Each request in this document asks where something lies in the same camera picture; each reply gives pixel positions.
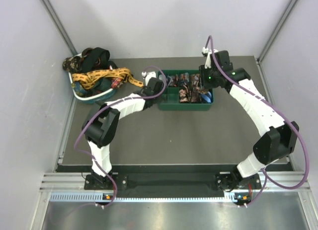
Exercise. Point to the aluminium front rail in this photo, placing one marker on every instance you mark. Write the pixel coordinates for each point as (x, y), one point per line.
(74, 182)

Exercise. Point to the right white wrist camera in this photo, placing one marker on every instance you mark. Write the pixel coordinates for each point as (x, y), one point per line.
(206, 52)

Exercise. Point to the aluminium frame post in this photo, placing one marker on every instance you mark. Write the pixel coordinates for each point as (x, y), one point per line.
(59, 26)
(277, 29)

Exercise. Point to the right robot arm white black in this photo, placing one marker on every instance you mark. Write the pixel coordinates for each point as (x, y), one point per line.
(277, 139)

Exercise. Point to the teal floral rolled tie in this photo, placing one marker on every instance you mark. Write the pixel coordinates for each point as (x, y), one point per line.
(184, 79)

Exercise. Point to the grey slotted cable duct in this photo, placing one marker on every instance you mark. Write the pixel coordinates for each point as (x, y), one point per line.
(105, 198)

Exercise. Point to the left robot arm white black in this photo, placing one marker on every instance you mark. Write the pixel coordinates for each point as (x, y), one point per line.
(101, 124)

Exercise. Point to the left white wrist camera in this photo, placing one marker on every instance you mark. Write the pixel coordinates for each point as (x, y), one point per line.
(147, 76)

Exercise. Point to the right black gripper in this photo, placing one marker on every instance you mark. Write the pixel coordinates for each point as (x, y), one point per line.
(203, 84)

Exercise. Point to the pink floral rolled tie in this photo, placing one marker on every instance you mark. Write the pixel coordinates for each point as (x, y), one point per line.
(183, 96)

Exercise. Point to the dark floral tie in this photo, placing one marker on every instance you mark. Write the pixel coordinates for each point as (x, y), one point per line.
(71, 64)

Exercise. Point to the left aluminium frame post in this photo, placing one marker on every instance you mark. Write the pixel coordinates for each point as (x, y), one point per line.
(59, 26)

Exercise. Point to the blue striped rolled tie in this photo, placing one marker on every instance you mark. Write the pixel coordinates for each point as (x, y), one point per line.
(206, 97)

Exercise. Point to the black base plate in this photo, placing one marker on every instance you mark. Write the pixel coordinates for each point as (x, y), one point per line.
(194, 180)

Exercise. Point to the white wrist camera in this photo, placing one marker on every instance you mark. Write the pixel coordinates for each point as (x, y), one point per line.
(206, 52)
(147, 76)

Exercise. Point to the white teal basket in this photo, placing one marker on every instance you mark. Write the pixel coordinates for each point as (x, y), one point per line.
(101, 91)

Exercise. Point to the green patterned tie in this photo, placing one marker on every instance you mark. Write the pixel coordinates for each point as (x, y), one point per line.
(78, 89)

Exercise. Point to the grey rolled tie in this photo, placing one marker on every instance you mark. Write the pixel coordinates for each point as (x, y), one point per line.
(163, 79)

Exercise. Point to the red patterned tie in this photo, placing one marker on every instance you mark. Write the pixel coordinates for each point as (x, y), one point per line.
(116, 83)

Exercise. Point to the brown floral tie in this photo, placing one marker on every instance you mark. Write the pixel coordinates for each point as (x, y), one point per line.
(203, 91)

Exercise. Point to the black tie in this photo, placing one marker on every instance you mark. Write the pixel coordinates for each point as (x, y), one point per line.
(95, 59)

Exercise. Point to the green compartment tray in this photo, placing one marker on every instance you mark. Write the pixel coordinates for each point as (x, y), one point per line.
(170, 97)

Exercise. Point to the yellow patterned tie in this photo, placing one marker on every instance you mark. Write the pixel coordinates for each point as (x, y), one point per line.
(88, 80)

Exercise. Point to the dark red rolled tie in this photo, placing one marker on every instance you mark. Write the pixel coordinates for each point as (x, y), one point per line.
(172, 81)

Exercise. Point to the brown pink rolled tie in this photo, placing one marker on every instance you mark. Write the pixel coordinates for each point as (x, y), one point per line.
(195, 97)

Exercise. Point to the right aluminium frame post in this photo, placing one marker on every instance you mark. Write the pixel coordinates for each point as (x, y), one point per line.
(277, 29)

